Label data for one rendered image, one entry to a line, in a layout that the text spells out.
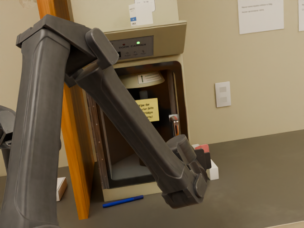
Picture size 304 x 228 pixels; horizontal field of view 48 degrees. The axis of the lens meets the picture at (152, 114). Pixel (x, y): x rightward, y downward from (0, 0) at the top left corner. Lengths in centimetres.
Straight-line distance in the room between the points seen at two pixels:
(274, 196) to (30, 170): 87
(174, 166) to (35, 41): 36
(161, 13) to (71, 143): 48
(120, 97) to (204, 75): 98
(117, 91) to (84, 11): 49
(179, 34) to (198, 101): 63
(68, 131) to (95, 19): 35
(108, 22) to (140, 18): 13
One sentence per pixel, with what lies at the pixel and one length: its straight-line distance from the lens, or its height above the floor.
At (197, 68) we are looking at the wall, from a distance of 157.
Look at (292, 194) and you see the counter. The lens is 120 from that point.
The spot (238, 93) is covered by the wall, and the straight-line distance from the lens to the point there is 165.
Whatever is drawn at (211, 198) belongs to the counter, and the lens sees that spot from 117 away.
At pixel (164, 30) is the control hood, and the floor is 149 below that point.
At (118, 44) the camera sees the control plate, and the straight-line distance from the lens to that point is 100.
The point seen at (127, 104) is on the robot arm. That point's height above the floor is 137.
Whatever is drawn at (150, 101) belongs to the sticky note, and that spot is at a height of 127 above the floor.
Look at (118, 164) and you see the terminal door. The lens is 116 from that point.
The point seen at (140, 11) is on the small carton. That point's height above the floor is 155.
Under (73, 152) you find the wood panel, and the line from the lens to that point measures 106.
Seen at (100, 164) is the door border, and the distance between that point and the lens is 116.
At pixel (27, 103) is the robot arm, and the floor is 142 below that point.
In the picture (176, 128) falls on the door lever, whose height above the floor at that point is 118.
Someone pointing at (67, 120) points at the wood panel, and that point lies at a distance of 103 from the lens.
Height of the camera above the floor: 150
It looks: 14 degrees down
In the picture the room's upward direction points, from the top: 7 degrees counter-clockwise
